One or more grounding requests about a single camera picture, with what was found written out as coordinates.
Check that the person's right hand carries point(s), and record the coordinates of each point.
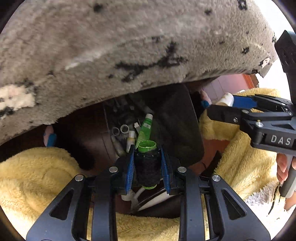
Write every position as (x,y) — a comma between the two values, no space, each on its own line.
(282,175)

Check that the black knit-covered green roll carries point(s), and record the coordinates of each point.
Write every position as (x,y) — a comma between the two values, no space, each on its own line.
(147,162)

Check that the grey kitty pattern bedspread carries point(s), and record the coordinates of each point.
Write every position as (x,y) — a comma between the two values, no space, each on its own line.
(59,56)

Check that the white small bottle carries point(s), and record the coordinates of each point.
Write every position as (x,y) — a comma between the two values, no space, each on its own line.
(226,100)

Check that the black trash bin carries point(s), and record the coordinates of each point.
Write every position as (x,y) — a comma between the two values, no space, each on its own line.
(150,138)

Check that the yellow fluffy towel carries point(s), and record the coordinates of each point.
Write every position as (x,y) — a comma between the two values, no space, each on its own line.
(31,179)

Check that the green daisy cream tube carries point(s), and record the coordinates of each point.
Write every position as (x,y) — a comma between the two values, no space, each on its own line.
(145,130)

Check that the yellow small bottle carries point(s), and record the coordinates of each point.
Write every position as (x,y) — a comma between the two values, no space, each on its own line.
(130,140)

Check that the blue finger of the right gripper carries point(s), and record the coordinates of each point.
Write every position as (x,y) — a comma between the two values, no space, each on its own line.
(245,101)
(226,114)

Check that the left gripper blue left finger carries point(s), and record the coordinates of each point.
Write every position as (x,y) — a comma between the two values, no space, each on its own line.
(129,169)

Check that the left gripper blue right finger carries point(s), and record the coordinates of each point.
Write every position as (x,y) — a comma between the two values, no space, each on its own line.
(165,163)

